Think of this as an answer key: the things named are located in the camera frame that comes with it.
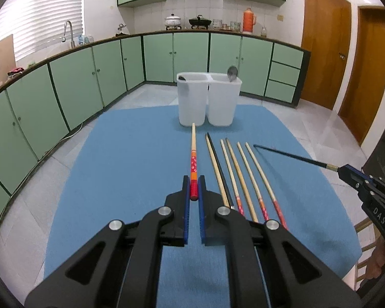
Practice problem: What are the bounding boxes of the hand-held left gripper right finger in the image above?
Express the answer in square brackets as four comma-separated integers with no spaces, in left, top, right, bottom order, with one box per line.
[197,176,363,308]

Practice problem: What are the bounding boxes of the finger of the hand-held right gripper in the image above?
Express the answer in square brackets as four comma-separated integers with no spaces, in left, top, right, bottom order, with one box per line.
[338,163,385,199]
[343,176,377,206]

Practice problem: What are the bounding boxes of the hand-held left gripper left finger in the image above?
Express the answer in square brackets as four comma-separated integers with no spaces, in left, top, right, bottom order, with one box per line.
[25,175,191,308]

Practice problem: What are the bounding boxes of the plain bamboo chopstick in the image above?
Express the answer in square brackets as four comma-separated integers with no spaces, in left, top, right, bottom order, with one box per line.
[205,133,230,207]

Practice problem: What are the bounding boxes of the red-ended bamboo chopstick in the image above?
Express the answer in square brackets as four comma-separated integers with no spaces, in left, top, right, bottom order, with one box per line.
[220,139,246,217]
[245,142,290,231]
[189,122,200,200]
[237,142,271,222]

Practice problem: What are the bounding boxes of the black chopstick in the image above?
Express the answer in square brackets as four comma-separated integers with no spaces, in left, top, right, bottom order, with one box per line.
[253,143,340,171]
[207,132,235,209]

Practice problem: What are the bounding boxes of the brown-ended bamboo chopstick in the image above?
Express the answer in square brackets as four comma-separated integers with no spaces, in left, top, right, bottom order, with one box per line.
[226,138,259,223]

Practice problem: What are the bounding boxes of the white plastic utensil container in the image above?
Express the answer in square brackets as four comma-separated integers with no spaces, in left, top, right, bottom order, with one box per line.
[176,72,210,127]
[207,73,243,127]

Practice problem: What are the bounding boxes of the person's right hand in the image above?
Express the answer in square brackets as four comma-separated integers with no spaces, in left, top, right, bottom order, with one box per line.
[363,242,385,281]

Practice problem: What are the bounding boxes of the wooden chair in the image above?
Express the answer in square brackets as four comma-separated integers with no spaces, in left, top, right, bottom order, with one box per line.
[353,218,377,291]

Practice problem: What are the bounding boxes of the blue table mat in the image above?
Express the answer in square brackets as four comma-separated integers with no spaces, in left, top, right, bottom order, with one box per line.
[44,104,362,308]

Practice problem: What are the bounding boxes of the wooden door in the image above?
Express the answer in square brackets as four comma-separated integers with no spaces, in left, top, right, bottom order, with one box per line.
[338,5,385,146]
[300,0,352,110]

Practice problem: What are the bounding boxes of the green base cabinets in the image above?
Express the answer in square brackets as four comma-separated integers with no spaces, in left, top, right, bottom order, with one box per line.
[0,32,311,232]

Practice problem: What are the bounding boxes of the orange thermos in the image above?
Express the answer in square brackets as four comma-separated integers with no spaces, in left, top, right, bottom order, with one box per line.
[242,7,256,33]

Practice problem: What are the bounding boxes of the black wok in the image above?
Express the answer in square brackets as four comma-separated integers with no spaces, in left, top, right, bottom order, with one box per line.
[188,15,212,30]

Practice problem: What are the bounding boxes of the white cooking pot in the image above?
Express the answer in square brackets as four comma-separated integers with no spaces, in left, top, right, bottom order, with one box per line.
[164,13,182,30]

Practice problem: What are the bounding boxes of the metal faucet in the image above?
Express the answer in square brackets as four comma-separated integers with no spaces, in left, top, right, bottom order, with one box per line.
[62,20,76,49]

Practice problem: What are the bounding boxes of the cork board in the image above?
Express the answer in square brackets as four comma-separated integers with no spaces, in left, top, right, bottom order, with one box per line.
[0,34,16,93]

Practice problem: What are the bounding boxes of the window blinds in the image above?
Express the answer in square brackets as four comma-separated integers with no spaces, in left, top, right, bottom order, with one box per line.
[0,0,84,65]

